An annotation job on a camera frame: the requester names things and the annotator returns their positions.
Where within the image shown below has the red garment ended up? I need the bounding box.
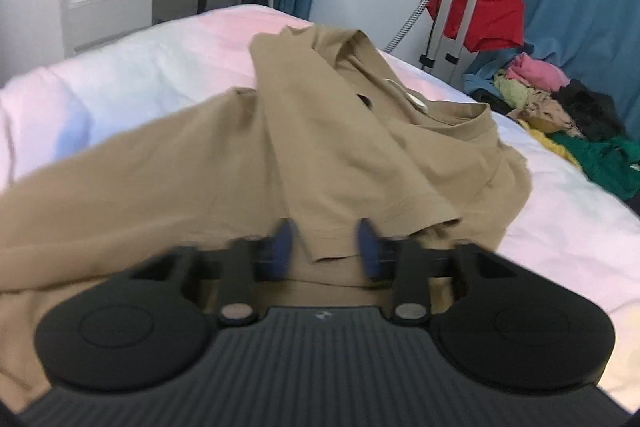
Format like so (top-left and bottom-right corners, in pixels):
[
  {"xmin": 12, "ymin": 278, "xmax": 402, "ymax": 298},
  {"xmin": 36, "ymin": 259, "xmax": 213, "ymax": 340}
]
[{"xmin": 444, "ymin": 0, "xmax": 525, "ymax": 52}]

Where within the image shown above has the pastel bed sheet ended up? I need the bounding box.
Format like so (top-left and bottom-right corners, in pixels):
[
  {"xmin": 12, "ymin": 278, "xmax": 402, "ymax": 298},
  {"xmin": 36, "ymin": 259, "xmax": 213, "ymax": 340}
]
[{"xmin": 1, "ymin": 5, "xmax": 639, "ymax": 409}]

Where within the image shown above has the tan t-shirt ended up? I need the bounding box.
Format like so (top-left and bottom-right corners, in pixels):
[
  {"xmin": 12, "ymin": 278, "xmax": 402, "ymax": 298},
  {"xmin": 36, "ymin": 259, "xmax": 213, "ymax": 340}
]
[{"xmin": 1, "ymin": 25, "xmax": 532, "ymax": 411}]

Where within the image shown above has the beige patterned garment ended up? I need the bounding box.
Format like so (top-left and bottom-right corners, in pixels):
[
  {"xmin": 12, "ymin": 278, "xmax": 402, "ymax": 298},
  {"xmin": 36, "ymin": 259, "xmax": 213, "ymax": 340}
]
[{"xmin": 508, "ymin": 90, "xmax": 585, "ymax": 139}]

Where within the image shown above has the yellow garment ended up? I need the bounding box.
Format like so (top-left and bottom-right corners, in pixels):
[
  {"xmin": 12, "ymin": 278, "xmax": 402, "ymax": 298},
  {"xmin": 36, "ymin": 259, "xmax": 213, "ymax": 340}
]
[{"xmin": 516, "ymin": 119, "xmax": 582, "ymax": 171}]

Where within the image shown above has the pink garment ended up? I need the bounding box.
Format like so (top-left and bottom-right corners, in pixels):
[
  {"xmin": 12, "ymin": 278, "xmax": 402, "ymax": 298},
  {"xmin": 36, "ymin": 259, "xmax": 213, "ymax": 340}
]
[{"xmin": 506, "ymin": 53, "xmax": 570, "ymax": 92}]

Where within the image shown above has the green garment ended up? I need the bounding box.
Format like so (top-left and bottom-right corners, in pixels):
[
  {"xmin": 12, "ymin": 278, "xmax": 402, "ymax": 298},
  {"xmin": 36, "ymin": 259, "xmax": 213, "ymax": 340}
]
[{"xmin": 550, "ymin": 132, "xmax": 640, "ymax": 202}]

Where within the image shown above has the black garment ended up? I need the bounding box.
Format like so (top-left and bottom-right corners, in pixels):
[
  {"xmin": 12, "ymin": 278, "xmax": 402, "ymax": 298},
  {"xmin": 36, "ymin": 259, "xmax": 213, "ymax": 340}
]
[{"xmin": 551, "ymin": 79, "xmax": 627, "ymax": 142}]

